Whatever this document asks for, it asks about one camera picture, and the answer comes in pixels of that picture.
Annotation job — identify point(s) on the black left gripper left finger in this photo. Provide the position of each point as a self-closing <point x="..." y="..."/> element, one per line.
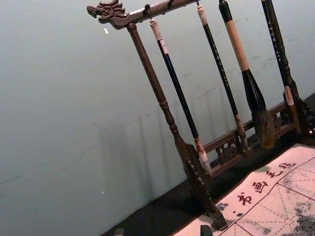
<point x="119" y="232"/>

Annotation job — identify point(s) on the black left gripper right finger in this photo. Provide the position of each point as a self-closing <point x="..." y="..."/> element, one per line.
<point x="206" y="231"/>

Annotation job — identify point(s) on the black table cloth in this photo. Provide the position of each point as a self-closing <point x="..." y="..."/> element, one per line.
<point x="172" y="204"/>

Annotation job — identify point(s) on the white calligraphy practice mat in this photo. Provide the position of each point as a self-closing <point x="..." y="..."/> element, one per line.
<point x="283" y="196"/>

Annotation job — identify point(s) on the black brush with white tip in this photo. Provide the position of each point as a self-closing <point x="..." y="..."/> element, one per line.
<point x="177" y="86"/>

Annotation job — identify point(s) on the thin black calligraphy brush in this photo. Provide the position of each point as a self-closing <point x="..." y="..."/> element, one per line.
<point x="222" y="73"/>

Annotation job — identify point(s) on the dark carved wooden brush rack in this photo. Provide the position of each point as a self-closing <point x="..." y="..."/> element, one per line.
<point x="150" y="73"/>

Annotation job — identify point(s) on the black brush with gold print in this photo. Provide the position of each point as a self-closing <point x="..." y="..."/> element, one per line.
<point x="275" y="44"/>

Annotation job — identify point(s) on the plain pale wall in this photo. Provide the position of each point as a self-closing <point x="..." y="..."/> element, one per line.
<point x="61" y="98"/>

